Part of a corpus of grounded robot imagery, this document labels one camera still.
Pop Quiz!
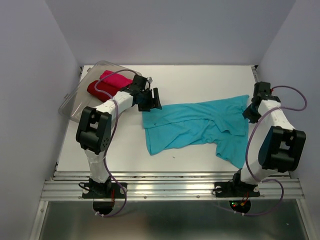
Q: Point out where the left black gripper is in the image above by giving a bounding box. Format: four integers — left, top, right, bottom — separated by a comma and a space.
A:
138, 87, 162, 112

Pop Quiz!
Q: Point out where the turquoise t shirt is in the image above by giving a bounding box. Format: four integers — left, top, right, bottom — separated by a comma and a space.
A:
142, 95, 249, 169

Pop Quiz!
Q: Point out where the clear plastic bin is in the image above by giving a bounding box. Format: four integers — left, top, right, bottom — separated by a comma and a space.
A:
58, 60, 141, 123

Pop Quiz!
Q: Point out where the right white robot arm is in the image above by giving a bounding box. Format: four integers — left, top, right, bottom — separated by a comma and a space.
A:
230, 81, 307, 195

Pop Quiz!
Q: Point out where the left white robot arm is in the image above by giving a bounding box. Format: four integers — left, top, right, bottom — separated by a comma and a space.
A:
75, 72, 162, 197

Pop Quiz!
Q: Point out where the dark red rolled shirt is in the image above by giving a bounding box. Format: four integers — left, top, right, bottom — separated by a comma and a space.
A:
87, 80, 120, 102

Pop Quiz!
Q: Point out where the pink rolled shirt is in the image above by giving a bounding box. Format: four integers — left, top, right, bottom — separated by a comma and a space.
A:
99, 70, 133, 89

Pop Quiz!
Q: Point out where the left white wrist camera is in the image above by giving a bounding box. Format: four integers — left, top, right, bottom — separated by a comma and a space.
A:
147, 76, 153, 84

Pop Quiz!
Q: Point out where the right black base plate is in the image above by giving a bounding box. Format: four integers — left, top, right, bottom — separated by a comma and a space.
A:
212, 173, 260, 198

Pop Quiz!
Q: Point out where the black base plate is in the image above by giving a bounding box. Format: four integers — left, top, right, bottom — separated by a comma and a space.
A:
78, 180, 125, 200
212, 173, 260, 198

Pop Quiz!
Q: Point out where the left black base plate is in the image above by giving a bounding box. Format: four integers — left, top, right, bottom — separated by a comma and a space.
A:
78, 180, 125, 200

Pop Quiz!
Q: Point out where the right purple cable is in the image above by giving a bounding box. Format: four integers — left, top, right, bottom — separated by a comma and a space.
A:
214, 85, 309, 218

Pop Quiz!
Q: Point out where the aluminium mounting rail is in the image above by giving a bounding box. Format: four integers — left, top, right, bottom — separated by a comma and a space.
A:
40, 171, 305, 201

